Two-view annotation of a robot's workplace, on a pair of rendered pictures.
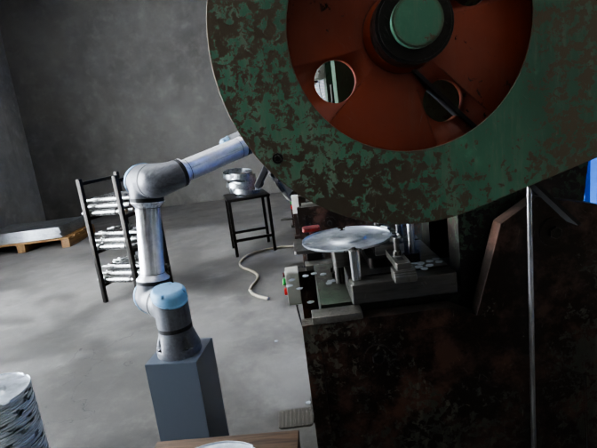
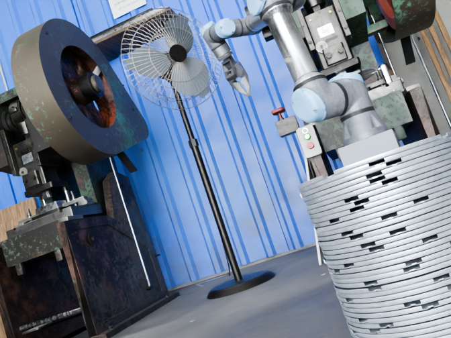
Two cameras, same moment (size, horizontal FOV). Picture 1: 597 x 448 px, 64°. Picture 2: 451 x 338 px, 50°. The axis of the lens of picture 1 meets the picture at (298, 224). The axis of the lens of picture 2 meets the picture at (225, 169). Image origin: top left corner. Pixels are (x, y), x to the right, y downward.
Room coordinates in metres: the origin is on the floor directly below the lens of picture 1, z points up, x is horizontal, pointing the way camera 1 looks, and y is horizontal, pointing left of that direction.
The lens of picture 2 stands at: (1.62, 2.15, 0.32)
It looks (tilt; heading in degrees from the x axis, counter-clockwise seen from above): 7 degrees up; 283
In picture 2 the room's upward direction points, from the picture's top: 19 degrees counter-clockwise
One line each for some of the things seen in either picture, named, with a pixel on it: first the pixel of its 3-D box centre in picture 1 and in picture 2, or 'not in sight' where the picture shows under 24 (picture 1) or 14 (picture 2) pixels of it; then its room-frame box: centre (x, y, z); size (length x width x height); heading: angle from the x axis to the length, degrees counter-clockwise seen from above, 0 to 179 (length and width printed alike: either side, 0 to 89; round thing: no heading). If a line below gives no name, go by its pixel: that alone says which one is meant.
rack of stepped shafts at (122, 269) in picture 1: (126, 234); not in sight; (3.59, 1.33, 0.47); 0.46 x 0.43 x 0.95; 70
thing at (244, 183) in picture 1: (247, 209); not in sight; (4.51, 0.47, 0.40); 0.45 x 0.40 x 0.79; 12
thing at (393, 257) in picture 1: (398, 255); (382, 79); (1.32, -0.27, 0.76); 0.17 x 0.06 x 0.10; 0
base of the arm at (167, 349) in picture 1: (177, 337); (362, 126); (1.52, 0.46, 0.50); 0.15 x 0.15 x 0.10
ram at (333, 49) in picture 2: not in sight; (327, 38); (1.48, -0.23, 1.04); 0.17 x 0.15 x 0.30; 90
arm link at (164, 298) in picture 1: (170, 305); (347, 94); (1.53, 0.47, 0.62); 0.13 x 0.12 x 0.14; 39
